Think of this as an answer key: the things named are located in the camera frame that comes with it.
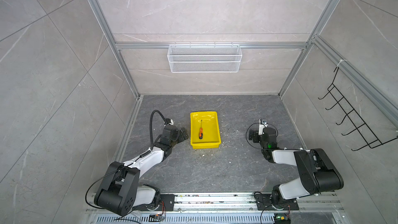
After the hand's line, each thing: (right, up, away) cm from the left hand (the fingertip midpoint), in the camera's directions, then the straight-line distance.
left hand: (181, 128), depth 90 cm
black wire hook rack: (+78, +5, -28) cm, 83 cm away
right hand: (+48, 0, +5) cm, 48 cm away
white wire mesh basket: (+14, +46, +10) cm, 49 cm away
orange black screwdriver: (+12, -3, +8) cm, 15 cm away
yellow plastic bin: (+18, -6, +5) cm, 20 cm away
